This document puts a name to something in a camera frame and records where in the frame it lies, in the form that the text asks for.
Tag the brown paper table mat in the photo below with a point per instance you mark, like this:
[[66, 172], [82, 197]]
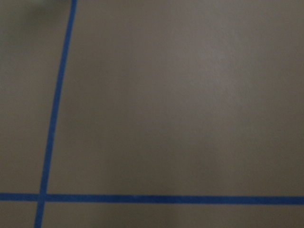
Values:
[[151, 113]]

